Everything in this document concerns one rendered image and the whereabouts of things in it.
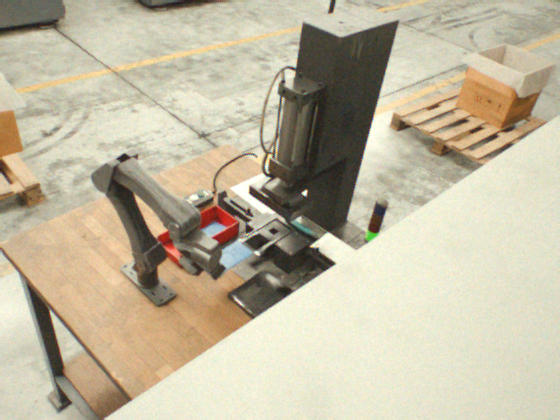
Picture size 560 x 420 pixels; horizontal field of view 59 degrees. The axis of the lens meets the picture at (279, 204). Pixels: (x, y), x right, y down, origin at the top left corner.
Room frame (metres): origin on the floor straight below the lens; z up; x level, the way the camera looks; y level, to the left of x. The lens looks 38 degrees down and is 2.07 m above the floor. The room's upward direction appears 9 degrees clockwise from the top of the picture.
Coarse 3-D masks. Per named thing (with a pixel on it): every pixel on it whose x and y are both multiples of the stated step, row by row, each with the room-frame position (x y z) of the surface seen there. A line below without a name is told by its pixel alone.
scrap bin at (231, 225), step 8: (208, 208) 1.32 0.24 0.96; (216, 208) 1.34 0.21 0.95; (208, 216) 1.32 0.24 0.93; (216, 216) 1.34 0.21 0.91; (224, 216) 1.32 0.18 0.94; (232, 216) 1.30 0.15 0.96; (200, 224) 1.29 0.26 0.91; (224, 224) 1.31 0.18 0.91; (232, 224) 1.29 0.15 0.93; (168, 232) 1.18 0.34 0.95; (224, 232) 1.22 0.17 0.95; (232, 232) 1.25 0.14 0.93; (160, 240) 1.16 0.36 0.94; (168, 240) 1.18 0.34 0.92; (224, 240) 1.23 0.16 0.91; (168, 248) 1.16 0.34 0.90; (168, 256) 1.12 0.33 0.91; (176, 256) 1.12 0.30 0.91; (176, 264) 1.09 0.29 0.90
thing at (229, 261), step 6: (228, 246) 1.12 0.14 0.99; (234, 246) 1.12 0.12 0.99; (240, 246) 1.13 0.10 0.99; (222, 252) 1.09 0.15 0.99; (228, 252) 1.09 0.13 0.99; (240, 252) 1.10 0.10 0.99; (246, 252) 1.10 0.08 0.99; (222, 258) 1.06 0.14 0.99; (228, 258) 1.07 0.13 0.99; (234, 258) 1.07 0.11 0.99; (240, 258) 1.08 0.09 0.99; (228, 264) 1.04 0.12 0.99; (234, 264) 1.05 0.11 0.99
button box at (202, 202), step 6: (240, 156) 1.76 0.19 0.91; (228, 162) 1.70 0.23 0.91; (222, 168) 1.65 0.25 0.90; (216, 174) 1.60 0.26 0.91; (216, 186) 1.52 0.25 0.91; (204, 192) 1.45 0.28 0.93; (210, 192) 1.46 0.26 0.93; (186, 198) 1.40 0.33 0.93; (198, 198) 1.41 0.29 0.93; (204, 198) 1.41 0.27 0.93; (210, 198) 1.42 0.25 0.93; (192, 204) 1.37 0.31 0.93; (198, 204) 1.37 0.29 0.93; (204, 204) 1.40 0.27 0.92
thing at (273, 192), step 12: (264, 180) 1.29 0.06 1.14; (276, 180) 1.24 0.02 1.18; (300, 180) 1.27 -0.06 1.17; (312, 180) 1.26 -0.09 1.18; (252, 192) 1.24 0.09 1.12; (264, 192) 1.20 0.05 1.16; (276, 192) 1.18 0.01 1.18; (288, 192) 1.19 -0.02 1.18; (300, 192) 1.22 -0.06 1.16; (264, 204) 1.21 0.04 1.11; (276, 204) 1.18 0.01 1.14; (288, 204) 1.17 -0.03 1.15; (300, 204) 1.19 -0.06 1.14; (288, 216) 1.15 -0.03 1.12; (300, 216) 1.18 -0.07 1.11
